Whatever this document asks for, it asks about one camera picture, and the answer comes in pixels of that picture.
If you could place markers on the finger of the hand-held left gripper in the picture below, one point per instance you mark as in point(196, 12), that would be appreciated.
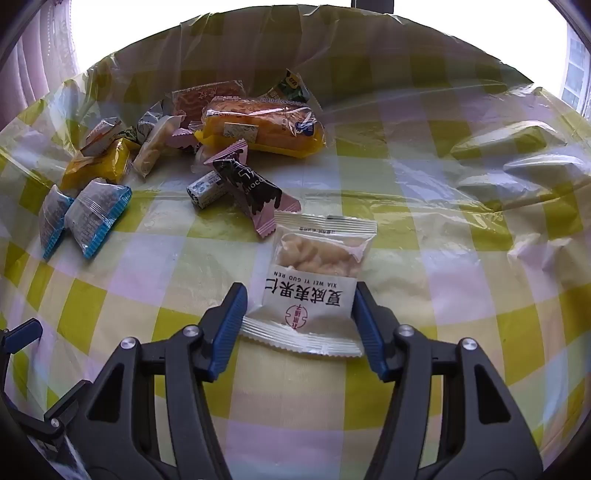
point(23, 336)
point(64, 406)

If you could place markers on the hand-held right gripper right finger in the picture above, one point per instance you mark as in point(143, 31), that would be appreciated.
point(369, 332)

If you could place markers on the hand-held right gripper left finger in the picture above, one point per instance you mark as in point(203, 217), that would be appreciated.
point(226, 332)

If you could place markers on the white nut packet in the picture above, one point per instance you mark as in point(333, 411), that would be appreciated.
point(304, 295)

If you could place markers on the yellow bread packet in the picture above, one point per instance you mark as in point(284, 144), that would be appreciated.
point(258, 124)

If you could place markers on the white orange snack packet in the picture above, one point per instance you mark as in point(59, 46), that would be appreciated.
point(101, 134)

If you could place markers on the tiger-stripe bread packet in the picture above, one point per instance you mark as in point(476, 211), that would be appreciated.
point(194, 101)

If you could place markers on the yellow checked plastic tablecloth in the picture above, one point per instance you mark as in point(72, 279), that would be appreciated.
point(415, 277)

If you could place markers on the blue-edged clear snack packet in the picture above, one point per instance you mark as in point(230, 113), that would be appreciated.
point(53, 217)
point(92, 214)

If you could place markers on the small white blue candy box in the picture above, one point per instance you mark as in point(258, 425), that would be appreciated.
point(205, 188)

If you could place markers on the black pink chocolate packet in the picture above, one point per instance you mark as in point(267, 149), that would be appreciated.
point(249, 184)

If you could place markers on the pink snack packet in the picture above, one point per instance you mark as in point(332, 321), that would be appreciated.
point(182, 138)
point(226, 152)

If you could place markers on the small yellow snack packet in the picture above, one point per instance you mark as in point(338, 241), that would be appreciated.
point(99, 164)

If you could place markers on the long cream snack packet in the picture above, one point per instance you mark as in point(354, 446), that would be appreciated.
point(154, 145)

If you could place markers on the dark green small packet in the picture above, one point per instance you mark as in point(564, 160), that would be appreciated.
point(129, 134)

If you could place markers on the green snack packet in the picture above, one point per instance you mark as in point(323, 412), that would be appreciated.
point(291, 90)

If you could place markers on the pink left curtain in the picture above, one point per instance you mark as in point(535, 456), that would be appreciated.
point(41, 55)

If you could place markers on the dark window frame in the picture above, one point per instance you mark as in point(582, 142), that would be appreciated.
point(371, 5)

